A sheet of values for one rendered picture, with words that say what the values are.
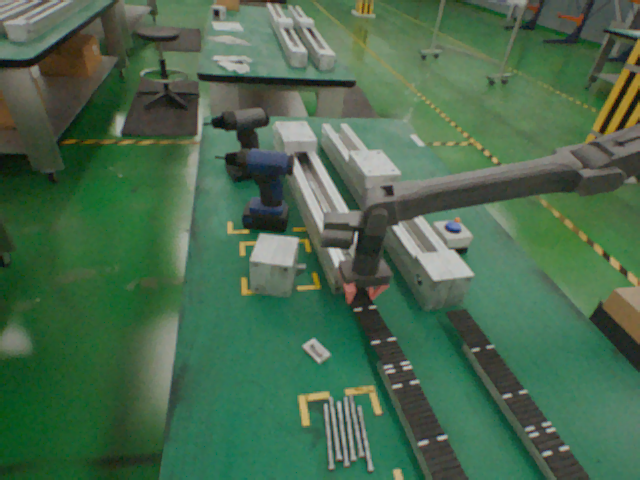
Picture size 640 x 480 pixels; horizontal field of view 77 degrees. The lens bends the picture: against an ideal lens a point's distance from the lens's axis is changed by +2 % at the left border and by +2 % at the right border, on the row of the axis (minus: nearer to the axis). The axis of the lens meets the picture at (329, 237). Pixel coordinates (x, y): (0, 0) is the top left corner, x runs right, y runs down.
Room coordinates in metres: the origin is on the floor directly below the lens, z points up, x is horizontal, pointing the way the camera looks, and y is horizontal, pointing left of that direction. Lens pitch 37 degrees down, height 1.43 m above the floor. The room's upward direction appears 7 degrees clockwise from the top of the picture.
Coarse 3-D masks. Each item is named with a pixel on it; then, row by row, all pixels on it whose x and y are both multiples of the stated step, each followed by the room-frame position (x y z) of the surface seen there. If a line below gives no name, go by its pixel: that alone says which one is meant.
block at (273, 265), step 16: (272, 240) 0.71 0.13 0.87; (288, 240) 0.71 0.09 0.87; (256, 256) 0.64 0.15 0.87; (272, 256) 0.65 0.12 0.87; (288, 256) 0.66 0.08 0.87; (256, 272) 0.63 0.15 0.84; (272, 272) 0.63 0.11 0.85; (288, 272) 0.63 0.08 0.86; (256, 288) 0.63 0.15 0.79; (272, 288) 0.63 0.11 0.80; (288, 288) 0.63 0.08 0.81
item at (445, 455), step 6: (438, 450) 0.31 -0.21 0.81; (444, 450) 0.31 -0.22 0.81; (450, 450) 0.31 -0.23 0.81; (426, 456) 0.30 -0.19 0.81; (432, 456) 0.30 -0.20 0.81; (438, 456) 0.30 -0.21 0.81; (444, 456) 0.30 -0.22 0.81; (450, 456) 0.30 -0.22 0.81; (456, 456) 0.31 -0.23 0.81; (426, 462) 0.29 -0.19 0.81; (432, 462) 0.29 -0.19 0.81; (438, 462) 0.29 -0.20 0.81; (444, 462) 0.30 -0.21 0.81
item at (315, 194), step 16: (304, 160) 1.23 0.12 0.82; (288, 176) 1.13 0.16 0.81; (304, 176) 1.04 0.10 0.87; (320, 176) 1.06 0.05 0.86; (304, 192) 0.95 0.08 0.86; (320, 192) 1.03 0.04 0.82; (336, 192) 0.97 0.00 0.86; (304, 208) 0.93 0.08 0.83; (320, 208) 0.88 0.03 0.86; (336, 208) 0.90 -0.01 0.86; (320, 224) 0.81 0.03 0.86; (320, 240) 0.77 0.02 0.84; (320, 256) 0.76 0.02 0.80; (336, 256) 0.69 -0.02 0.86; (352, 256) 0.74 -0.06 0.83; (336, 272) 0.66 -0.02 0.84; (336, 288) 0.67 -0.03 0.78
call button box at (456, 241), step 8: (440, 224) 0.91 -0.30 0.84; (440, 232) 0.88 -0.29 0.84; (448, 232) 0.88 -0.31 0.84; (456, 232) 0.88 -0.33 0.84; (464, 232) 0.88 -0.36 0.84; (440, 240) 0.86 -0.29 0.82; (448, 240) 0.85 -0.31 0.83; (456, 240) 0.85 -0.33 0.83; (464, 240) 0.86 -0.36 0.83; (448, 248) 0.85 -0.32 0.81; (456, 248) 0.86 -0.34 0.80; (464, 248) 0.87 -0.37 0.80
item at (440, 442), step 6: (432, 438) 0.33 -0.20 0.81; (438, 438) 0.33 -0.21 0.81; (444, 438) 0.33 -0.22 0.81; (420, 444) 0.32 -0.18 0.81; (426, 444) 0.32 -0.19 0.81; (432, 444) 0.32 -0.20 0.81; (438, 444) 0.32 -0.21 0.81; (444, 444) 0.32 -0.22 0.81; (450, 444) 0.32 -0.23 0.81; (420, 450) 0.31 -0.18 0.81; (426, 450) 0.31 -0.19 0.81; (432, 450) 0.31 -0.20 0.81
